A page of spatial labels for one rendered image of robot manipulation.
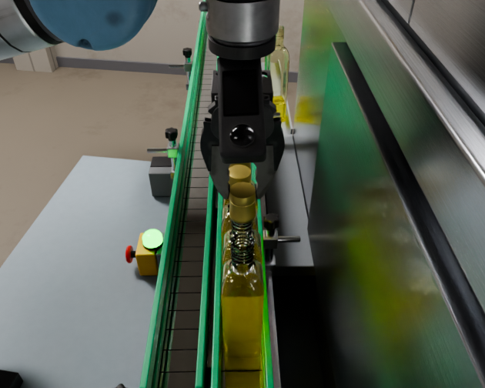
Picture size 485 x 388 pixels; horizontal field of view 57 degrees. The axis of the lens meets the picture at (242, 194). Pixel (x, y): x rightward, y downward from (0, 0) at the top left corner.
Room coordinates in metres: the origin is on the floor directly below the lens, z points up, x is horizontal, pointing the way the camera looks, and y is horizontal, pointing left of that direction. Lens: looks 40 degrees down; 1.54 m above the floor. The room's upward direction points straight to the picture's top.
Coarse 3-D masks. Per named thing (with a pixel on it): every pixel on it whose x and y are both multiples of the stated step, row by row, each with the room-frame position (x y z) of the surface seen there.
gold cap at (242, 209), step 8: (240, 184) 0.46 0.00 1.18; (248, 184) 0.46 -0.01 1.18; (232, 192) 0.44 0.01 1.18; (240, 192) 0.44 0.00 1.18; (248, 192) 0.44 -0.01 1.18; (232, 200) 0.43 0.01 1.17; (240, 200) 0.43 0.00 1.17; (248, 200) 0.43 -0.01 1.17; (232, 208) 0.43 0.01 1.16; (240, 208) 0.43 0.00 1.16; (248, 208) 0.43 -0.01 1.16; (232, 216) 0.43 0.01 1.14; (240, 216) 0.43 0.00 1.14; (248, 216) 0.43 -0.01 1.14
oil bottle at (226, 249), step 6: (228, 234) 0.45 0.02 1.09; (258, 234) 0.46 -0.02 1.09; (228, 240) 0.44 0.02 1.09; (258, 240) 0.44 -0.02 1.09; (222, 246) 0.44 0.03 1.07; (228, 246) 0.43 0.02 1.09; (258, 246) 0.43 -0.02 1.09; (222, 252) 0.43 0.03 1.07; (228, 252) 0.42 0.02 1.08; (258, 252) 0.43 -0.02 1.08; (222, 258) 0.42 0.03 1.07; (228, 258) 0.42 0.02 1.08; (258, 258) 0.42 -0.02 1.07; (222, 264) 0.42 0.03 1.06
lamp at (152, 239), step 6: (144, 234) 0.69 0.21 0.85; (150, 234) 0.69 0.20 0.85; (156, 234) 0.69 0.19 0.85; (144, 240) 0.68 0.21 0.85; (150, 240) 0.67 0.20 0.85; (156, 240) 0.67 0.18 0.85; (162, 240) 0.69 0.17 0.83; (144, 246) 0.67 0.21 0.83; (150, 246) 0.67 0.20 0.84; (156, 246) 0.67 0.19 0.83
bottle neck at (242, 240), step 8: (232, 240) 0.39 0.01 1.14; (240, 240) 0.40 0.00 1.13; (248, 240) 0.40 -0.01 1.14; (232, 248) 0.38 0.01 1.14; (240, 248) 0.38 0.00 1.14; (248, 248) 0.38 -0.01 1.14; (232, 256) 0.38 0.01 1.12; (240, 256) 0.37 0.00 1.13; (248, 256) 0.38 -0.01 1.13; (232, 264) 0.38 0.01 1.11; (240, 264) 0.37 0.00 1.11; (248, 264) 0.38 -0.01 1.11; (240, 272) 0.38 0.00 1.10; (248, 272) 0.38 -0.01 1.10
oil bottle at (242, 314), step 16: (224, 272) 0.39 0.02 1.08; (256, 272) 0.38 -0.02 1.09; (224, 288) 0.37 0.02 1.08; (240, 288) 0.36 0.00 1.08; (256, 288) 0.36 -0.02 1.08; (224, 304) 0.36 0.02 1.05; (240, 304) 0.36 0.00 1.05; (256, 304) 0.36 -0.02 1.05; (224, 320) 0.36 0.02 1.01; (240, 320) 0.36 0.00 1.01; (256, 320) 0.36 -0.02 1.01; (224, 336) 0.36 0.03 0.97; (240, 336) 0.36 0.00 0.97; (256, 336) 0.36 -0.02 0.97; (224, 352) 0.37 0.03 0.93; (240, 352) 0.36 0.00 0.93; (256, 352) 0.36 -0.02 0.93; (240, 368) 0.36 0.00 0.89; (256, 368) 0.36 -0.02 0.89
